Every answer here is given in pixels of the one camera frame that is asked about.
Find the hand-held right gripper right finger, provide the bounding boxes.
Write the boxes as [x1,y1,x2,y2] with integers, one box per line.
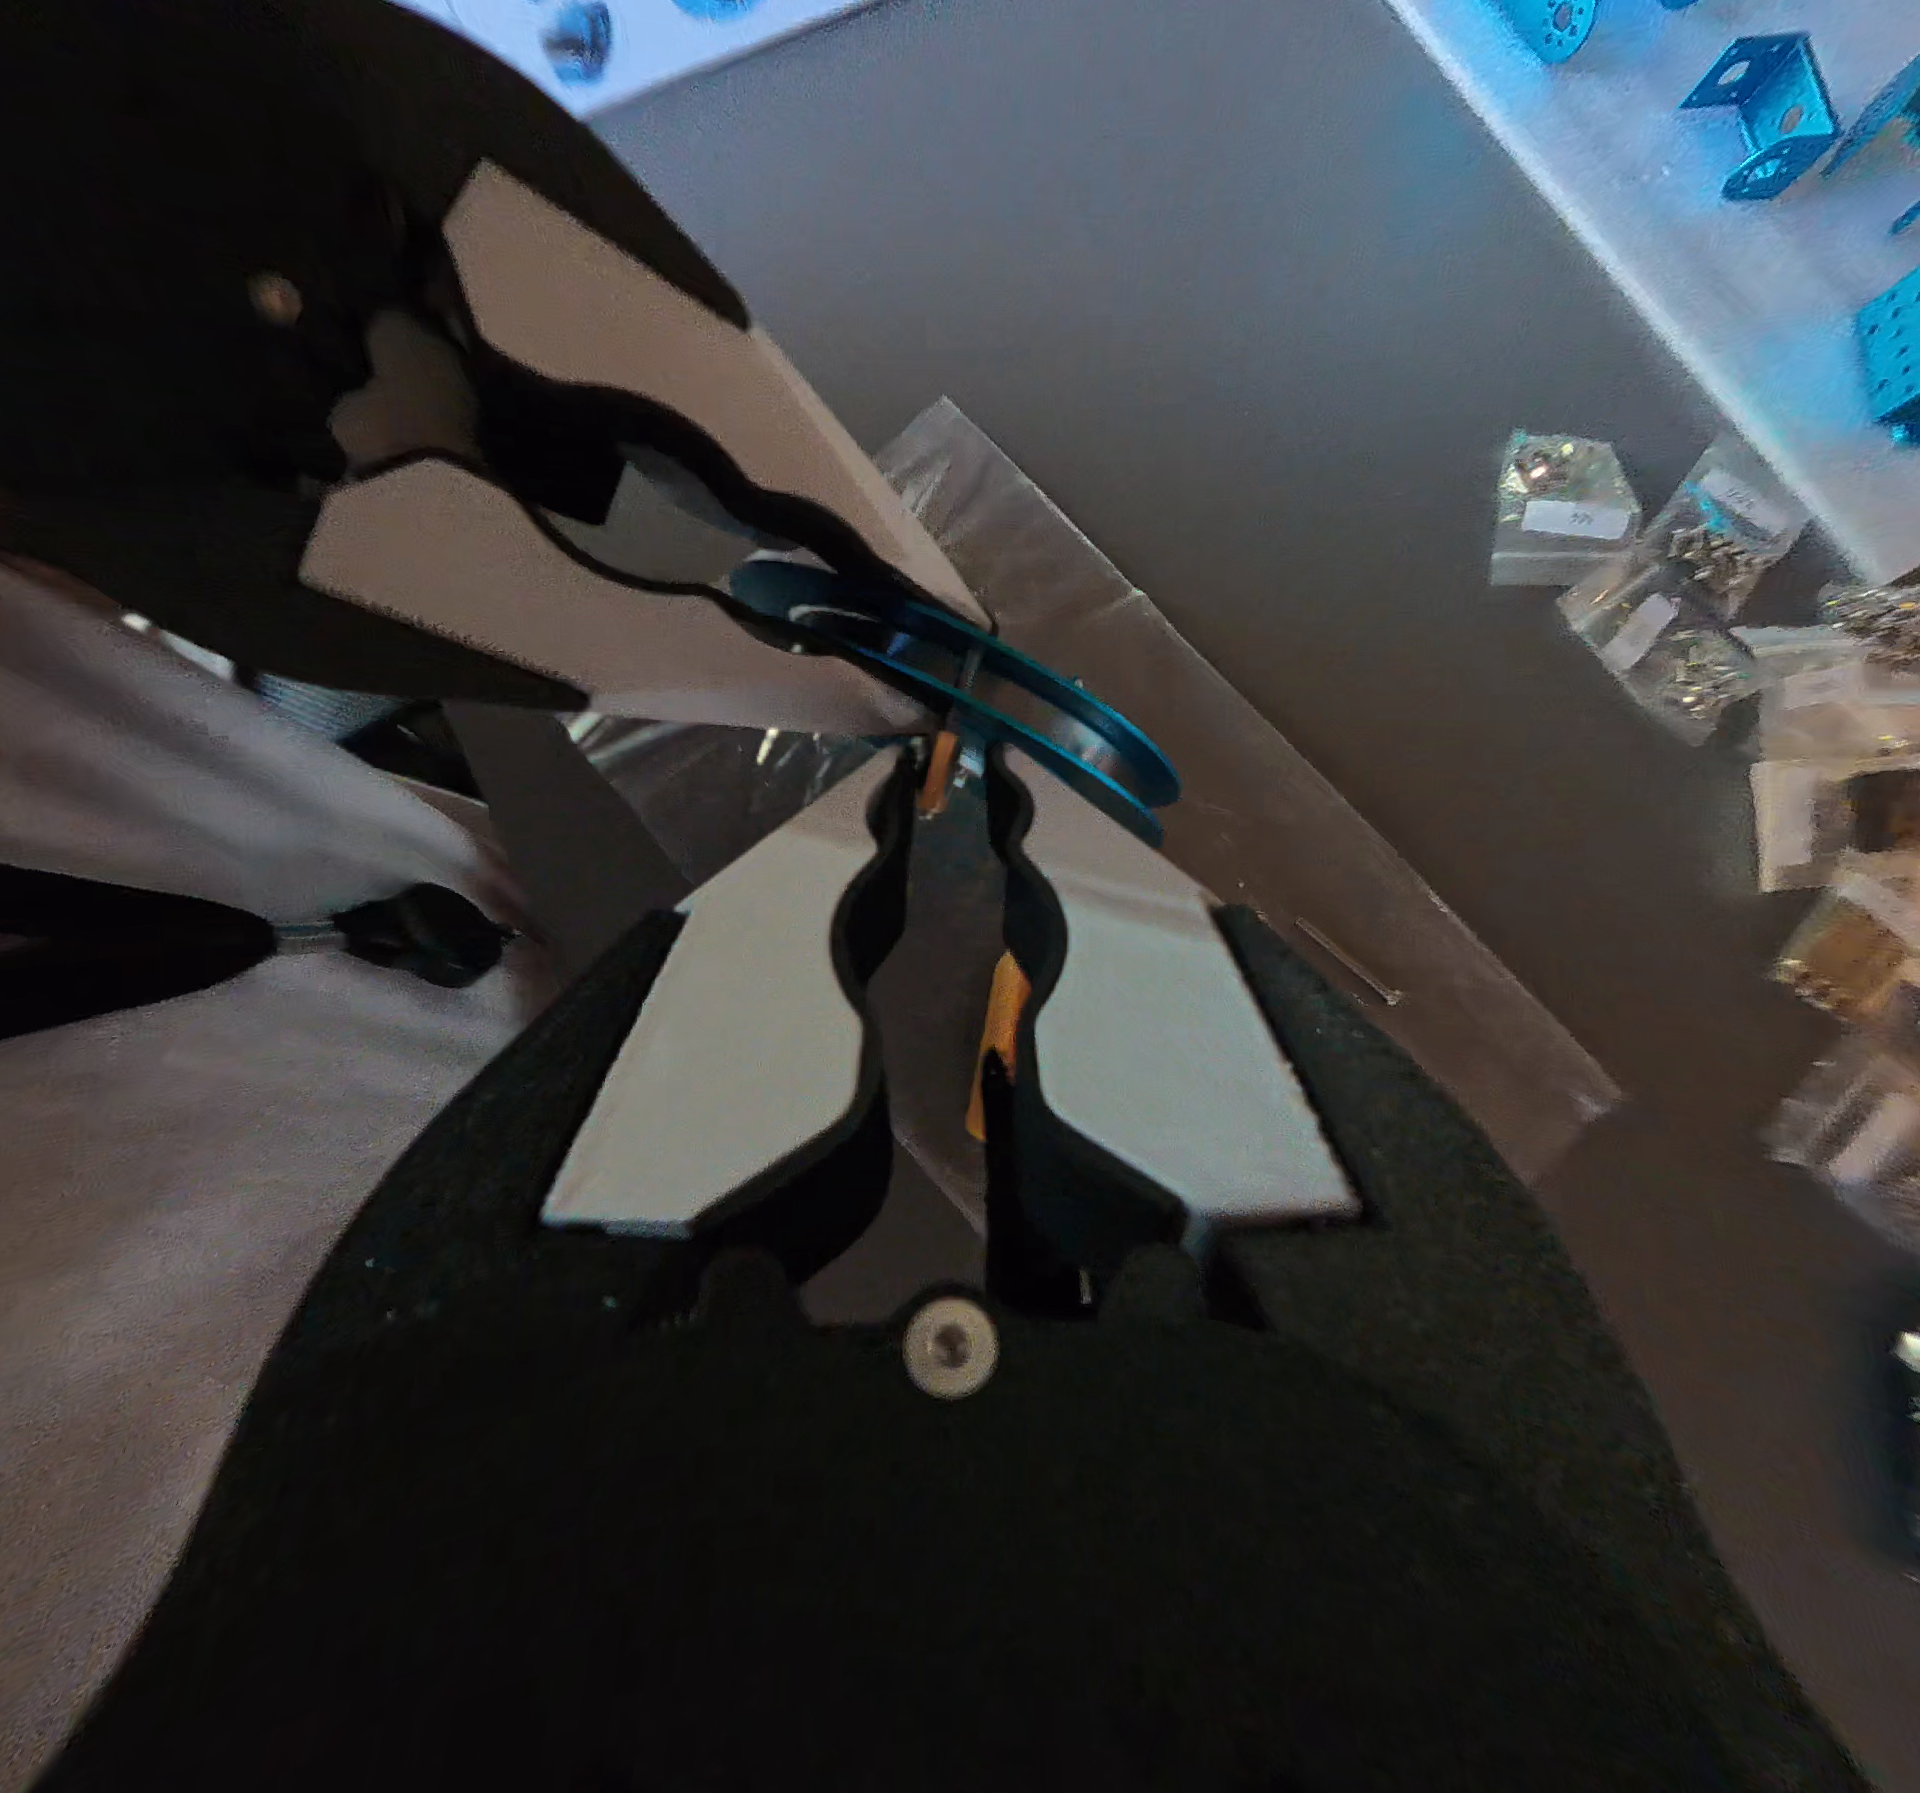
[977,747,1363,1319]

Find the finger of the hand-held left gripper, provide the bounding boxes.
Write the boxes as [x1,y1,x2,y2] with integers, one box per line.
[444,163,996,637]
[296,454,940,744]

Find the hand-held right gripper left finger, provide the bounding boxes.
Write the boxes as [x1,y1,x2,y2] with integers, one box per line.
[535,754,920,1286]

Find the yellow tool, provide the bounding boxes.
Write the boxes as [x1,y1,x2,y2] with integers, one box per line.
[964,954,1037,1152]

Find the blue round turntable base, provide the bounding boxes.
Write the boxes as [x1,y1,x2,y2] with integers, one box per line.
[730,554,1184,842]

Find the grey desk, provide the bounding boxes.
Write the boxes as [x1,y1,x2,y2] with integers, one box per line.
[450,0,1920,1793]

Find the long silver bolt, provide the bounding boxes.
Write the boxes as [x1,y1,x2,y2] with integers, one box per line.
[1291,920,1403,1007]

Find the large clear plastic bag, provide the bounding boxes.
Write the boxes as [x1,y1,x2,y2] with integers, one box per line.
[576,398,1622,1182]

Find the pile of small screw bags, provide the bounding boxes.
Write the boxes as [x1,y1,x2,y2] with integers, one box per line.
[1487,429,1920,1212]

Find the white foam sheet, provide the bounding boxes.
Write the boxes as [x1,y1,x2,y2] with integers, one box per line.
[1349,0,1920,580]

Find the black shoulder strap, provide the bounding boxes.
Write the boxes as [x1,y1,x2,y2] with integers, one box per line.
[0,863,511,1038]

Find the wide blue perforated bracket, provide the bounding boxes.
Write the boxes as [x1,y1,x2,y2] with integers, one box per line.
[1854,267,1920,448]

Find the small blue angle bracket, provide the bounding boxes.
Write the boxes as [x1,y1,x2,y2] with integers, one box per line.
[1679,32,1839,203]

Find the teal multi-hole metal bracket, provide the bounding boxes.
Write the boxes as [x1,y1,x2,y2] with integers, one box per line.
[1821,53,1920,235]

